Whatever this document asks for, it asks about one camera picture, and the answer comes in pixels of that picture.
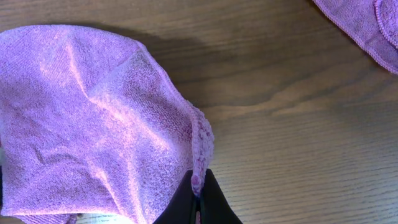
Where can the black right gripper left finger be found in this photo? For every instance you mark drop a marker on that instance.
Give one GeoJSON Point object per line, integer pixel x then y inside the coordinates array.
{"type": "Point", "coordinates": [183, 207]}

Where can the purple microfiber cloth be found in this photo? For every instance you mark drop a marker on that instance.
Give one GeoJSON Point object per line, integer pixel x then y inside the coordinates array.
{"type": "Point", "coordinates": [91, 123]}

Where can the purple cloth in pile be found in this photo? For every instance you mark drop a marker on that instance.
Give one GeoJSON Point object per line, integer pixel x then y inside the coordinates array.
{"type": "Point", "coordinates": [372, 24]}

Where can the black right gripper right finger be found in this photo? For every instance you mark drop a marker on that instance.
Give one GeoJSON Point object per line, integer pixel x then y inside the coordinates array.
{"type": "Point", "coordinates": [214, 208]}

